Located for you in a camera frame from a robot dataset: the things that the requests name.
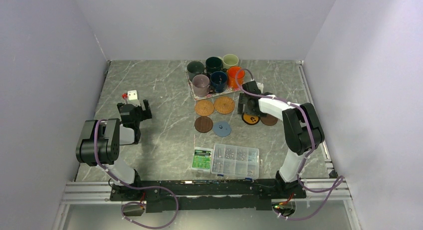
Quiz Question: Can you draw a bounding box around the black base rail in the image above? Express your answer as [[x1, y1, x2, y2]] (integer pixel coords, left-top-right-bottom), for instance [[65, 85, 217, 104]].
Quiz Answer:
[[110, 179, 306, 213]]

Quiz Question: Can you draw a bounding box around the blue smiley coaster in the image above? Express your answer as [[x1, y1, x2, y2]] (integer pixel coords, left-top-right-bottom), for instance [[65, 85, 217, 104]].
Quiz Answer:
[[212, 121, 232, 137]]

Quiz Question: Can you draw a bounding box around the cream mug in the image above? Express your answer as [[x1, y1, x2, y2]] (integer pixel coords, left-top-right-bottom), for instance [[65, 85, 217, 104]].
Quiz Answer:
[[221, 54, 239, 69]]

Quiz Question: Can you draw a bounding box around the green label small box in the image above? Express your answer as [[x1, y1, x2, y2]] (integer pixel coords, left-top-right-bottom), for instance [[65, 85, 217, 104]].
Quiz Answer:
[[191, 147, 213, 174]]

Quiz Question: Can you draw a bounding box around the right side aluminium rail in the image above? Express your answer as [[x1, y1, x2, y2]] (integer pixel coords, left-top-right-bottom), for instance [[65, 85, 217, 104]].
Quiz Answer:
[[295, 60, 338, 180]]

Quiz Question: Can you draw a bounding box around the dark wood coaster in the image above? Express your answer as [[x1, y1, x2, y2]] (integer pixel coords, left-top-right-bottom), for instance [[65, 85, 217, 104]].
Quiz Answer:
[[260, 114, 278, 126], [194, 116, 213, 133]]

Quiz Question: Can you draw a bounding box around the floral tray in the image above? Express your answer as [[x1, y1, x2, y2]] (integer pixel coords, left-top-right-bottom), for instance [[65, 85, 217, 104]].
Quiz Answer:
[[185, 71, 240, 101]]

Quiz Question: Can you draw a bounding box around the navy blue mug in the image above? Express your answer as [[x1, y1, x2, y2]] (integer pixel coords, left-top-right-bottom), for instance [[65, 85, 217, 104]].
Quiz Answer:
[[210, 71, 228, 93]]

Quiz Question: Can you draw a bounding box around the aluminium frame rail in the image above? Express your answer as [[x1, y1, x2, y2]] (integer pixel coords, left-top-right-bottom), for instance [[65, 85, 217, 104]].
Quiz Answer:
[[61, 179, 362, 230]]

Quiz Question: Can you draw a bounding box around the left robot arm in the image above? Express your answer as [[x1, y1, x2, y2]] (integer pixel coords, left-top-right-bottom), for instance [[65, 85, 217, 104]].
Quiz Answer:
[[76, 99, 152, 200]]

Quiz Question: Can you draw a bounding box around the grey mug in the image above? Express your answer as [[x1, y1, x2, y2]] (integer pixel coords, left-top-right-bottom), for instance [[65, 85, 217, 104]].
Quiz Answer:
[[187, 61, 205, 81]]

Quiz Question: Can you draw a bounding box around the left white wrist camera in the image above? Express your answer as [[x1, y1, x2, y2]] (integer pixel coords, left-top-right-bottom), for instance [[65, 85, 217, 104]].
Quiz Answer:
[[122, 90, 139, 102]]

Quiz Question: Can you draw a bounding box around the black orange round coaster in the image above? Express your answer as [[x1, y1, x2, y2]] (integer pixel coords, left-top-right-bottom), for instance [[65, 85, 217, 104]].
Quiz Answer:
[[241, 113, 260, 125]]

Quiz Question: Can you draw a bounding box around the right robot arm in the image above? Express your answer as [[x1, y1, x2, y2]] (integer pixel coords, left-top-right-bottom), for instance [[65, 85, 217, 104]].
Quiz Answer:
[[237, 80, 324, 198]]

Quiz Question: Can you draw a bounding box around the lilac mug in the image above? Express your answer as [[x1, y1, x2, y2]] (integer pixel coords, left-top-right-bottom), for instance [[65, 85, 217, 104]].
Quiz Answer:
[[192, 74, 213, 97]]

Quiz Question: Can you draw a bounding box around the dark green mug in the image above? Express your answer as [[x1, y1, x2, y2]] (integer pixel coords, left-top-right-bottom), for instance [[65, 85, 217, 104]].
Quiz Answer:
[[205, 56, 223, 73]]

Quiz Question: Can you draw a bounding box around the clear plastic screw organizer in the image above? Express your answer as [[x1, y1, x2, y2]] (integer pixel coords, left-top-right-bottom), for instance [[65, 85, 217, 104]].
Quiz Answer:
[[211, 144, 260, 179]]

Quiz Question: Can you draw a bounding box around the orange mug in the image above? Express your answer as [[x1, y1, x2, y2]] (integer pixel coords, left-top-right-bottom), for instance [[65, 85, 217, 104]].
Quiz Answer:
[[227, 66, 245, 89]]

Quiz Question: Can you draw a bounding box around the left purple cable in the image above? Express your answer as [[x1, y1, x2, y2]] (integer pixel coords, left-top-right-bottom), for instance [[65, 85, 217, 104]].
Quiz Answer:
[[94, 119, 180, 230]]

